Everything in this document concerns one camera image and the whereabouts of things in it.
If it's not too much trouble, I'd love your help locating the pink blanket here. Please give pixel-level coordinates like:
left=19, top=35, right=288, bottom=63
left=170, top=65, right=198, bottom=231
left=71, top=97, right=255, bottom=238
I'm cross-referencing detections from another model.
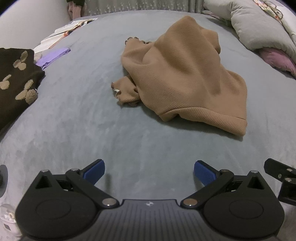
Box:
left=259, top=47, right=296, bottom=77

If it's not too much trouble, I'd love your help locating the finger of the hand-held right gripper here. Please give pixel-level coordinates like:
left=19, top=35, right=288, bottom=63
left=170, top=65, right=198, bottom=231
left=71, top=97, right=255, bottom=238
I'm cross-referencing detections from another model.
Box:
left=264, top=158, right=296, bottom=205

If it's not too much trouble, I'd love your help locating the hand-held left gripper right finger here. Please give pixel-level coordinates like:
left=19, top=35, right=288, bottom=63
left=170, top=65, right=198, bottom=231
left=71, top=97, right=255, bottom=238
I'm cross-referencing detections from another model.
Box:
left=180, top=160, right=266, bottom=209

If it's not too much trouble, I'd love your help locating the dark brown beige-patterned garment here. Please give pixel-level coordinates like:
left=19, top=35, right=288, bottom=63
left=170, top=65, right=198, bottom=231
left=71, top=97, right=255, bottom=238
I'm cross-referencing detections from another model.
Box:
left=0, top=47, right=45, bottom=132

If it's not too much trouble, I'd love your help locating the white object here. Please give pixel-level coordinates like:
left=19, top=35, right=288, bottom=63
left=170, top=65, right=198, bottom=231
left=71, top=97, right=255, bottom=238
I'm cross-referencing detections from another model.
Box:
left=0, top=164, right=22, bottom=237

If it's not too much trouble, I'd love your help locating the tan ribbed sweater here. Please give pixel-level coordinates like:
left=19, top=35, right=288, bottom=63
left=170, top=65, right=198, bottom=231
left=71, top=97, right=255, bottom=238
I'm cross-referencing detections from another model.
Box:
left=110, top=16, right=248, bottom=136

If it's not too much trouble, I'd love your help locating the light grey quilt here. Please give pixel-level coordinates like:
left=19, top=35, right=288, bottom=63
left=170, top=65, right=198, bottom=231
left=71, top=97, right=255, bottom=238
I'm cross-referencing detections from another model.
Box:
left=203, top=0, right=296, bottom=52

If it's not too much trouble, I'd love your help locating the cartoon print quilt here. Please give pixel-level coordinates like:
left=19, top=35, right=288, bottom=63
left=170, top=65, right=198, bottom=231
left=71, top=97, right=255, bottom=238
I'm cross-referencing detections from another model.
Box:
left=252, top=0, right=296, bottom=35

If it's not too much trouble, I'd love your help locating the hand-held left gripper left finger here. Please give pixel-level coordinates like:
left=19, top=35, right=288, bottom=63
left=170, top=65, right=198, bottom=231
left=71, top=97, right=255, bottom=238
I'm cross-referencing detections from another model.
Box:
left=32, top=159, right=120, bottom=209

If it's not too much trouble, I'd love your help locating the purple cloth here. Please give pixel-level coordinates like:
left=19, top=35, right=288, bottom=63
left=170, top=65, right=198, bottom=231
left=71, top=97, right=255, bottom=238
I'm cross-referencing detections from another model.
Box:
left=36, top=47, right=71, bottom=70

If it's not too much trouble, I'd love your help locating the grey star-print curtain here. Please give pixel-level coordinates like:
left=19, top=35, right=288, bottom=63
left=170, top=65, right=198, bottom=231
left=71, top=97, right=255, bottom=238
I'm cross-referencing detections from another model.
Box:
left=84, top=0, right=205, bottom=18

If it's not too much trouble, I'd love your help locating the open book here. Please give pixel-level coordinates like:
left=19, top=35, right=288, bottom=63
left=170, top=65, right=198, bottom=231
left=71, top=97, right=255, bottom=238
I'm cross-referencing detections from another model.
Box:
left=33, top=17, right=99, bottom=52

